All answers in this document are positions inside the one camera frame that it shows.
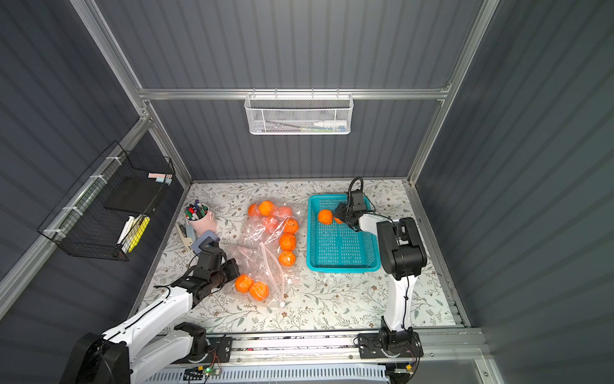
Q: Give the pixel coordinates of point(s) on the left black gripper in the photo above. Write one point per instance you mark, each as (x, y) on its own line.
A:
(228, 269)

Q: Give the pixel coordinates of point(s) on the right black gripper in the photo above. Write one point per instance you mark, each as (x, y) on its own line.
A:
(345, 211)

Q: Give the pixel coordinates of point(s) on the clear pink-dotted zip-top bag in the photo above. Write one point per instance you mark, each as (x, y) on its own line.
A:
(257, 251)

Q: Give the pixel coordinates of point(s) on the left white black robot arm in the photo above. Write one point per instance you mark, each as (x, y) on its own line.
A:
(150, 340)

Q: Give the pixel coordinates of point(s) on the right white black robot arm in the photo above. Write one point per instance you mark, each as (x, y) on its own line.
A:
(403, 257)

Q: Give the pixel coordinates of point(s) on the grey blue small device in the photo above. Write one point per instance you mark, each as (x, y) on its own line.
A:
(208, 239)

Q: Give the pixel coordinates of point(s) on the teal plastic basket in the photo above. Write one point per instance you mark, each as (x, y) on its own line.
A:
(336, 248)

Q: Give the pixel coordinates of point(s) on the pink pen cup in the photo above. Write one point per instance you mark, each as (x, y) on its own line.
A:
(201, 218)

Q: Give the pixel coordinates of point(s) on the yellow marker in basket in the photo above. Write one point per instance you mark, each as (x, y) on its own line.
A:
(135, 234)

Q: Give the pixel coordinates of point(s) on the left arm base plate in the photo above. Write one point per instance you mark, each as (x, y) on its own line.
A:
(208, 350)

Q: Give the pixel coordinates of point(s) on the white wire wall basket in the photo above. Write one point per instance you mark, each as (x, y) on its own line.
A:
(299, 113)

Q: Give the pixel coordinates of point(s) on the black wire wall basket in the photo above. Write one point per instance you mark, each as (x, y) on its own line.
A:
(94, 223)

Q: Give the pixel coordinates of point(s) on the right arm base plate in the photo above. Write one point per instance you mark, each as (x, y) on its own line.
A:
(400, 345)

